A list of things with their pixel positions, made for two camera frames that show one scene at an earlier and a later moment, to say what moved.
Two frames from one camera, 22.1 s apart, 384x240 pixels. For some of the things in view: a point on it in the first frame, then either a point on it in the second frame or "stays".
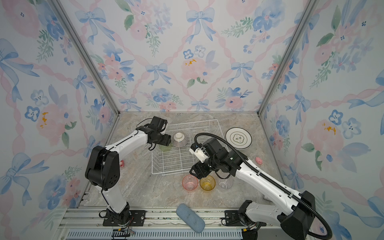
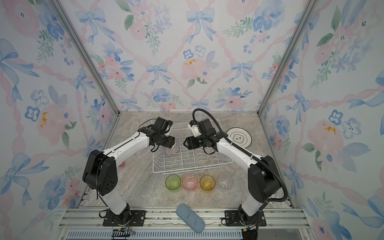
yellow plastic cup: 207,183 stays
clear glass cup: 226,183 stays
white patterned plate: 238,138 stays
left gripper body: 163,139 stays
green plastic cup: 163,148 to 173,182
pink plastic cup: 190,182 stays
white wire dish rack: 177,158 stays
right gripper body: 204,169 to 195,143
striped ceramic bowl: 179,140 to 175,149
